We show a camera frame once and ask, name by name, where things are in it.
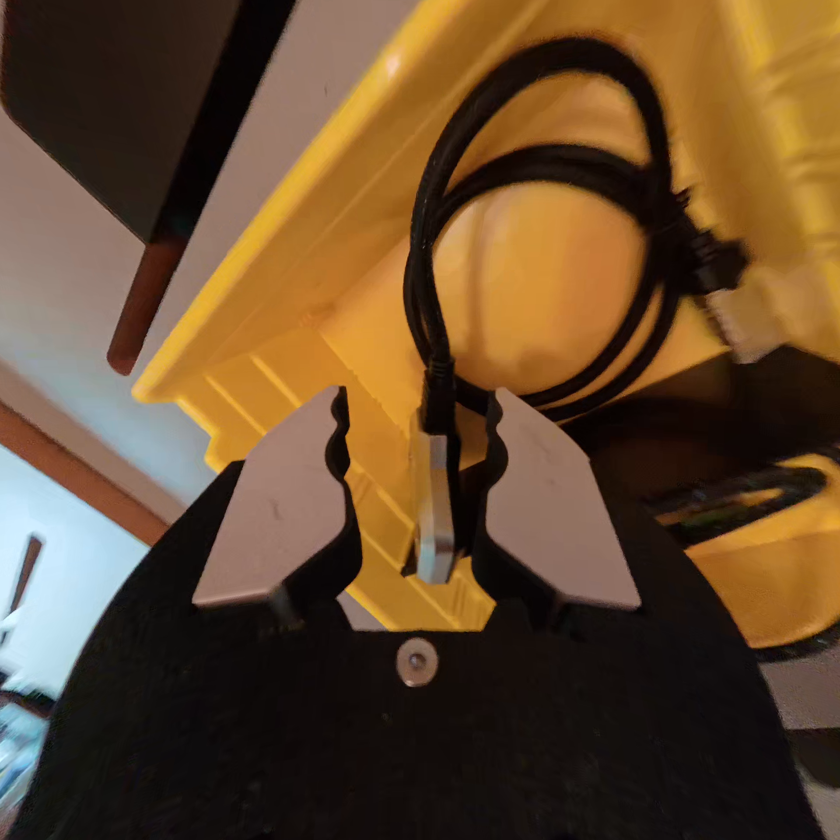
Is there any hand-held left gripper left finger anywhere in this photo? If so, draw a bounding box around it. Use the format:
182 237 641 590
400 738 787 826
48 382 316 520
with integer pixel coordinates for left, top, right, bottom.
192 386 364 627

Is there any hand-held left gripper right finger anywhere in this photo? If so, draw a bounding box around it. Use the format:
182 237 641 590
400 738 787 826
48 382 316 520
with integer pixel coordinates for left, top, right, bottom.
472 387 643 627

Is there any thin black cable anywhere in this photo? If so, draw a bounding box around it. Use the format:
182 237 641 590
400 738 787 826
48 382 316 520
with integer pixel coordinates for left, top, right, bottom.
402 36 749 434

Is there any braided hdmi cable green plug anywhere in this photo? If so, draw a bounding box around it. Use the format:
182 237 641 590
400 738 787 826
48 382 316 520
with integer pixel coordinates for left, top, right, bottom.
646 462 829 527

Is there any yellow bin with divider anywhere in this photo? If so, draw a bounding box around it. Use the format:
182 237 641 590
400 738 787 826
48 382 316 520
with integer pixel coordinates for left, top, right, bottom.
131 0 840 647

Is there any grey desk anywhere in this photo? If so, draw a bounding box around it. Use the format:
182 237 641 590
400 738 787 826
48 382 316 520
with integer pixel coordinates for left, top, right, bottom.
0 0 840 732

